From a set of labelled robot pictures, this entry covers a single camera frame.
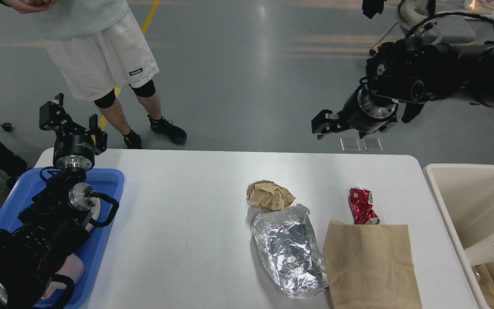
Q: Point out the white paper cup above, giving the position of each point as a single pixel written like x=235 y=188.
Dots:
x=482 y=252

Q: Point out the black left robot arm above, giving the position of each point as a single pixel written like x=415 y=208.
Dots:
x=55 y=225

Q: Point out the brown paper ball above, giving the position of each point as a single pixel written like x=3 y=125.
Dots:
x=269 y=196

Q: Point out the standing person in white shorts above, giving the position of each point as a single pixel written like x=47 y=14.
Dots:
x=98 y=46

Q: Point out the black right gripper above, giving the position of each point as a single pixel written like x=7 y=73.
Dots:
x=360 y=112

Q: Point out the grey office chair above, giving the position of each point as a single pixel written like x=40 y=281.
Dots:
x=451 y=29

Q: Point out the brown paper bag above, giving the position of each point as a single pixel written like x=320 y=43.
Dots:
x=370 y=267

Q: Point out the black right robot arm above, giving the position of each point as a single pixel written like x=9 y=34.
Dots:
x=402 y=76

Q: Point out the white waste bin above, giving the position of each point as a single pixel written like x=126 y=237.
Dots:
x=465 y=197

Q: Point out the crushed red can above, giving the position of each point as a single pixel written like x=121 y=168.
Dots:
x=361 y=205

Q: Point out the seated person at left edge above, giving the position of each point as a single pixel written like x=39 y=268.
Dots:
x=13 y=165

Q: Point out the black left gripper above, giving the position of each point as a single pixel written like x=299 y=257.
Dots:
x=71 y=150

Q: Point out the pink plate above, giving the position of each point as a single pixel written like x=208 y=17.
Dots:
x=95 y=211

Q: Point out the pink mug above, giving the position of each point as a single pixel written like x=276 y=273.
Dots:
x=73 y=267

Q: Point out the aluminium foil tray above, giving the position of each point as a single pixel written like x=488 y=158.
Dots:
x=289 y=252

